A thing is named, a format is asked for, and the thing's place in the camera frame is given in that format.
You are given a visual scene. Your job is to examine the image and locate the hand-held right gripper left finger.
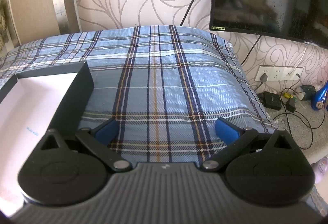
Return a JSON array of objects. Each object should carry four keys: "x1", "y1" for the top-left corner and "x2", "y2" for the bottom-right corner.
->
[{"x1": 38, "y1": 119, "x2": 131, "y2": 173}]

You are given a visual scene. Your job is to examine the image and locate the grey power plug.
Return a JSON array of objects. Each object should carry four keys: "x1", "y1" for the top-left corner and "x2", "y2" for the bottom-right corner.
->
[{"x1": 257, "y1": 73, "x2": 269, "y2": 89}]

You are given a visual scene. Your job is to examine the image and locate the white wall socket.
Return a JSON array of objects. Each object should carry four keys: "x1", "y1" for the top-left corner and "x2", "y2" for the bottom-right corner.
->
[{"x1": 256, "y1": 65, "x2": 304, "y2": 82}]

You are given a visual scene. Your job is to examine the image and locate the thin black hanging cable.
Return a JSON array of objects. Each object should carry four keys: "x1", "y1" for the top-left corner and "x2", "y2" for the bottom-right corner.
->
[{"x1": 240, "y1": 34, "x2": 262, "y2": 66}]

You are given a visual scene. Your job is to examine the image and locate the long black floor cable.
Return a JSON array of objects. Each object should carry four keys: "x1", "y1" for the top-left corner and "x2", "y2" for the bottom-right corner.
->
[{"x1": 272, "y1": 88, "x2": 315, "y2": 151}]

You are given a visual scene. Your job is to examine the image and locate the pink printed packet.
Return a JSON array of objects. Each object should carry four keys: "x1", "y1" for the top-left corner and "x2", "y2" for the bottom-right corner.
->
[{"x1": 310, "y1": 154, "x2": 328, "y2": 184}]

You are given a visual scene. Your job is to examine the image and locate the blue plastic bottle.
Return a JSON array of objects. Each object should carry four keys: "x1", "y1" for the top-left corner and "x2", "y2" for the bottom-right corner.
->
[{"x1": 311, "y1": 80, "x2": 328, "y2": 112}]

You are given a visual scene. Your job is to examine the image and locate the small black power adapter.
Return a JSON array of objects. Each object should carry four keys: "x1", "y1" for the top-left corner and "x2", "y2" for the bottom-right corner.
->
[{"x1": 286, "y1": 98, "x2": 298, "y2": 113}]

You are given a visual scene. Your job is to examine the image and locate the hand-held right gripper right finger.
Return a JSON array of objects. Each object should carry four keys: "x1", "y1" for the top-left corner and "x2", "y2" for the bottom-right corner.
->
[{"x1": 201, "y1": 118, "x2": 294, "y2": 172}]

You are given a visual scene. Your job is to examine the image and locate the black television cable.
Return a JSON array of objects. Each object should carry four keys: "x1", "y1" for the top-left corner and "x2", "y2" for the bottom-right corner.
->
[{"x1": 180, "y1": 0, "x2": 214, "y2": 26}]

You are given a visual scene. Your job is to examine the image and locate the grey tray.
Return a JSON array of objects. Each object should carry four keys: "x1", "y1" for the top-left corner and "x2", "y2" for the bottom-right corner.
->
[{"x1": 0, "y1": 61, "x2": 95, "y2": 199}]

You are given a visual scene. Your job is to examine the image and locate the blue plaid cloth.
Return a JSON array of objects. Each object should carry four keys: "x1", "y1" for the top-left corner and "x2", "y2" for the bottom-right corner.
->
[{"x1": 0, "y1": 25, "x2": 276, "y2": 166}]

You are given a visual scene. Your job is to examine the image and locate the dark teal object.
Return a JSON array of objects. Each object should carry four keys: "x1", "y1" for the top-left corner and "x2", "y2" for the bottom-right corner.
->
[{"x1": 299, "y1": 85, "x2": 317, "y2": 101}]

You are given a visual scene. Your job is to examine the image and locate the white thin cable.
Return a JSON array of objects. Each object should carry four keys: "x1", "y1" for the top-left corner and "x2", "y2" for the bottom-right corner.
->
[{"x1": 289, "y1": 44, "x2": 308, "y2": 76}]

